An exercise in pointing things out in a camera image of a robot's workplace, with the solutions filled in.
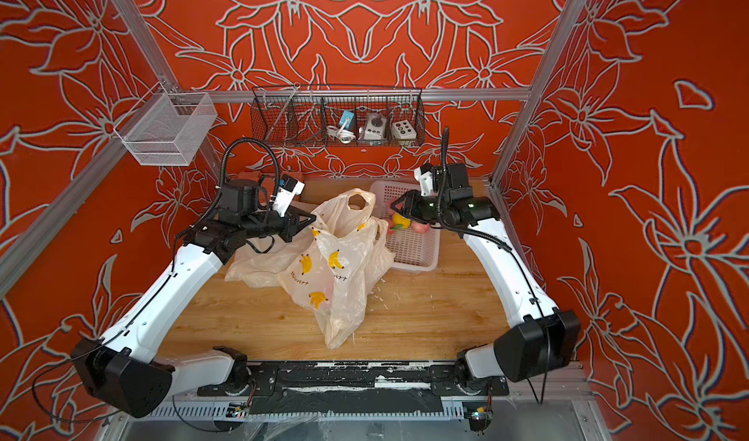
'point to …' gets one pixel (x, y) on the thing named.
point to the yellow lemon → (398, 220)
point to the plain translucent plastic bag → (259, 261)
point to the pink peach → (419, 227)
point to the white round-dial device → (374, 127)
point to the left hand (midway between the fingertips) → (313, 214)
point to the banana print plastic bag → (346, 252)
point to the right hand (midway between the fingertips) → (389, 206)
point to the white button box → (405, 134)
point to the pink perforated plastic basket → (413, 251)
